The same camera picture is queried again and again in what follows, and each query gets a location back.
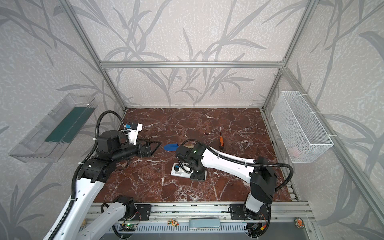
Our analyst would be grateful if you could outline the orange handled screwdriver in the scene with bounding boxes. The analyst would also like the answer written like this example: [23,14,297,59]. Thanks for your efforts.
[219,127,225,150]

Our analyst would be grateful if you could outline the white remote control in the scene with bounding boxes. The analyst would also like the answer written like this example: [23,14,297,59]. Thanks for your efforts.
[171,163,191,179]

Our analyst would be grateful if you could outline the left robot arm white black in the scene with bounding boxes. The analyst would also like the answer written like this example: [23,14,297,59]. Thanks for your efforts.
[44,130,161,240]

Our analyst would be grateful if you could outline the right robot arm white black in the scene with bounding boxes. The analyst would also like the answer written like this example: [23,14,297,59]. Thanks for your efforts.
[176,143,277,220]

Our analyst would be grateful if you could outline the left green led controller board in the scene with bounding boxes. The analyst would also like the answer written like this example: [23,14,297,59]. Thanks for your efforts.
[118,223,138,233]

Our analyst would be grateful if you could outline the pink object in basket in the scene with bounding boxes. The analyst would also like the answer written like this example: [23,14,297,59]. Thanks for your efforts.
[289,147,304,159]

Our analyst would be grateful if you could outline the round orange black badge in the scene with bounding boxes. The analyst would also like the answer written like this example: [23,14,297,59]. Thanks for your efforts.
[294,217,305,229]

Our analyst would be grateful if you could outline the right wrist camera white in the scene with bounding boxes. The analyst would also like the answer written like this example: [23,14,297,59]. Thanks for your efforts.
[174,163,193,174]

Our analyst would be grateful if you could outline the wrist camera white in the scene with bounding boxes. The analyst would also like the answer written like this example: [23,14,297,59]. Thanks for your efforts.
[123,123,143,145]
[174,163,193,174]

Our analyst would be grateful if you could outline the blue toy shovel wooden handle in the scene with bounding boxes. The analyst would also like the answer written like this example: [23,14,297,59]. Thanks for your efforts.
[164,144,179,152]

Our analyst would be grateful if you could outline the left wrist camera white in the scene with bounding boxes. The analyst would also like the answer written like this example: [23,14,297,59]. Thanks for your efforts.
[123,123,143,145]

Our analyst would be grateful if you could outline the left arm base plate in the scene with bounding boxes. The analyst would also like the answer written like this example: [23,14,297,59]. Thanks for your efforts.
[132,204,152,221]

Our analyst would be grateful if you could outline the clear plastic wall shelf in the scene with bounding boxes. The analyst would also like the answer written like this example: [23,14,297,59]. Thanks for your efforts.
[9,94,98,163]

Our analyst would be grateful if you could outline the grey rectangular box on rail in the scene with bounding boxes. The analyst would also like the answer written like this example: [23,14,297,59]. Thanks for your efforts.
[189,218,221,229]

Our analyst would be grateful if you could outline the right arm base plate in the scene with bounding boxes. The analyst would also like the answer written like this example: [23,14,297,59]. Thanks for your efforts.
[229,204,271,221]

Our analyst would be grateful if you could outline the left black corrugated cable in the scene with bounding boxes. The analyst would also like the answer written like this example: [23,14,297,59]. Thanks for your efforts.
[47,110,127,240]

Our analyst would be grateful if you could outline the black corrugated cable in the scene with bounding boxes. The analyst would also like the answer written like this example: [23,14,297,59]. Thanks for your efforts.
[47,110,127,240]
[179,138,295,193]

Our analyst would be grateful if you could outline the right controller board wires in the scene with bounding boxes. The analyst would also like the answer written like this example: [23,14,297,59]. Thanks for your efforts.
[244,220,269,238]

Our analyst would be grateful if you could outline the right black corrugated cable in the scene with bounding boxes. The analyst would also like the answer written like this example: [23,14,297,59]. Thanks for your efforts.
[179,138,295,193]

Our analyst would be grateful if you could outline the white wire mesh basket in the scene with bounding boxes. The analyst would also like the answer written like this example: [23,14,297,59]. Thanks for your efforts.
[272,91,334,164]

